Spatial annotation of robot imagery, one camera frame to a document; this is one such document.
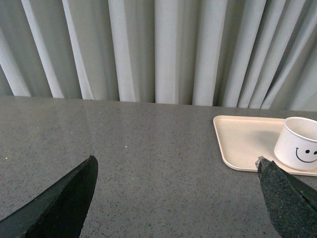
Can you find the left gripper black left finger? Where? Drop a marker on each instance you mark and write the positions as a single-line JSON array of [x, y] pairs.
[[59, 211]]

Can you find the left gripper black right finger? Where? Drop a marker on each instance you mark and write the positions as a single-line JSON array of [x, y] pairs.
[[291, 203]]

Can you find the white smiley mug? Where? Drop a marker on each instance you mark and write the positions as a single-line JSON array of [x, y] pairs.
[[296, 146]]

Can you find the cream rectangular tray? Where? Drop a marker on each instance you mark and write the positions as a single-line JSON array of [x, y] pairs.
[[242, 140]]

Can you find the grey pleated curtain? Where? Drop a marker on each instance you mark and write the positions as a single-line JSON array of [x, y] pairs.
[[258, 54]]

